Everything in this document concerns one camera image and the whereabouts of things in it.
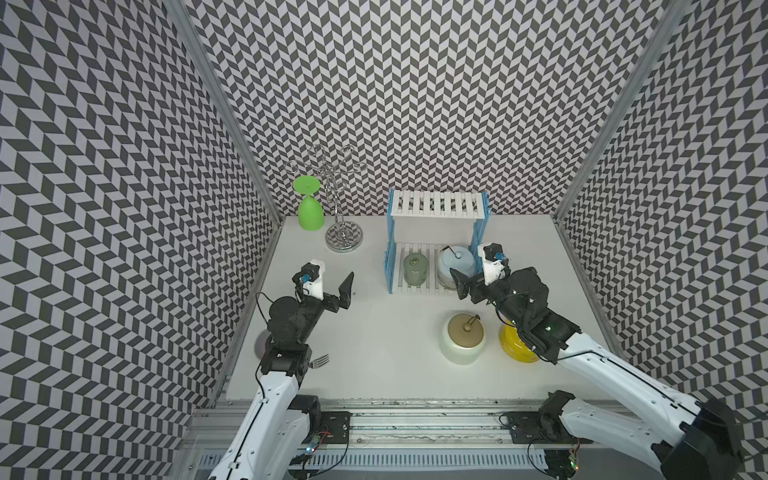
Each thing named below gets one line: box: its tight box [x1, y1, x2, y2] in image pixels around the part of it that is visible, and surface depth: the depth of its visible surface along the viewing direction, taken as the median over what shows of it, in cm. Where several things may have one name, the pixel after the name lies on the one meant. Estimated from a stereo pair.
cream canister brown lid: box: [440, 312, 486, 365], surface depth 81 cm
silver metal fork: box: [312, 354, 330, 369], surface depth 84 cm
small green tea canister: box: [403, 252, 428, 286], surface depth 96 cm
